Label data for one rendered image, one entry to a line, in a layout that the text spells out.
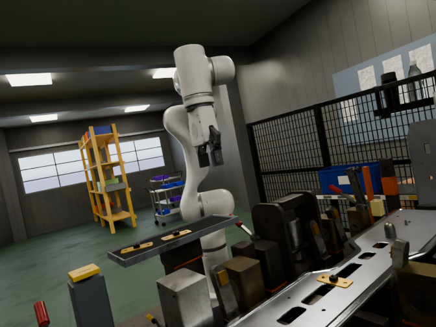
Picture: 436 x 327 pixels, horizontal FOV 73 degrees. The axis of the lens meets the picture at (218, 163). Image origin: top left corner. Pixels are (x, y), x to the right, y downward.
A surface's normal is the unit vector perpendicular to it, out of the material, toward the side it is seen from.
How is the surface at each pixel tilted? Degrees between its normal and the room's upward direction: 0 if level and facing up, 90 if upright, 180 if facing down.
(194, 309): 90
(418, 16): 90
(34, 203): 90
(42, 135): 90
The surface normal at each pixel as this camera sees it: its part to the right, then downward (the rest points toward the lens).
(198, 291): 0.60, -0.09
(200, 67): 0.25, -0.04
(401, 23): -0.87, 0.19
